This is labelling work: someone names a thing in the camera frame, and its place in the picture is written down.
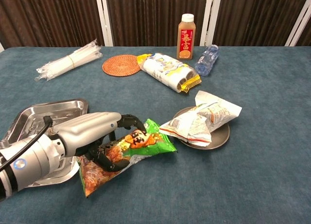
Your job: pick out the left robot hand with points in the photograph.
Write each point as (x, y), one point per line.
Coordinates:
(82, 134)

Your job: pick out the green orange snack bag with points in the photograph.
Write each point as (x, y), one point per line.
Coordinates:
(145, 146)

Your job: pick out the rectangular steel tray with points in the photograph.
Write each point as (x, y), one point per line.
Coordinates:
(65, 108)

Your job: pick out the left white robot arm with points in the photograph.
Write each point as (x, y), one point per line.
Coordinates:
(34, 165)

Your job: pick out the clear water bottle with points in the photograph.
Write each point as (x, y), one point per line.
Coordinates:
(207, 60)

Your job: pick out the white crinkled snack bag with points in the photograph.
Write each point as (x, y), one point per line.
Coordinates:
(201, 122)

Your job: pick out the round metal plate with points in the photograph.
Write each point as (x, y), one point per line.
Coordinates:
(219, 136)

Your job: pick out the brown folding screen panel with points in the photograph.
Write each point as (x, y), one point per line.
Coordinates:
(155, 17)
(48, 17)
(252, 17)
(307, 37)

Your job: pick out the yellow white packaged rolls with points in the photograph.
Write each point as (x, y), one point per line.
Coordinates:
(167, 71)

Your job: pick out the orange woven coaster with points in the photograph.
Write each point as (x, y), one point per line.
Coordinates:
(120, 64)

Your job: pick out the brown juice bottle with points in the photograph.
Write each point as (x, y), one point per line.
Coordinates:
(185, 44)

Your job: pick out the bundle of wrapped straws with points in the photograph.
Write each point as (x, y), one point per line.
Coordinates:
(68, 61)

